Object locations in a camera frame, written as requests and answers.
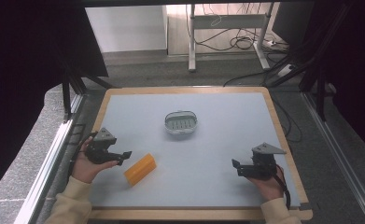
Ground person's left hand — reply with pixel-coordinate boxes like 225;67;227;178
71;136;120;185

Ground aluminium rail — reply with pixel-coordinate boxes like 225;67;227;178
13;92;85;224
301;91;365;224

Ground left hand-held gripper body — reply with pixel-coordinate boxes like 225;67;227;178
84;127;124;165

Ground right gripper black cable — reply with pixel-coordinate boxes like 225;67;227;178
273;163;292;210

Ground black floor cables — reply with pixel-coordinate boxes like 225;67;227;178
185;3;303;144

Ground white cabinet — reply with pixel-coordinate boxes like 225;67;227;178
84;5;169;53

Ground person's right hand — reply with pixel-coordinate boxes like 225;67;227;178
246;165;287;203

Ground black metal stand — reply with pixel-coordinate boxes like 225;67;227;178
263;3;356;122
57;59;119;123

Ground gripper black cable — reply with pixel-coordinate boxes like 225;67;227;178
66;131;99;188
273;163;292;210

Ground white power strip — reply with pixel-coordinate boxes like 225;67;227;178
276;63;297;78

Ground black curtain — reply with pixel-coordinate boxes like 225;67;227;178
272;0;365;161
0;0;109;203

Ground orange soap bar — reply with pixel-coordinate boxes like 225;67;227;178
123;152;158;188

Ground grey soap dish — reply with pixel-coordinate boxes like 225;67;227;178
164;109;199;135

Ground white metal desk frame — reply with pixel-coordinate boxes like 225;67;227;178
188;3;276;73

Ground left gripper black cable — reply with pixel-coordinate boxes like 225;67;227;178
66;131;99;188

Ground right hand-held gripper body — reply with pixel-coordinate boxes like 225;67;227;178
238;142;288;181

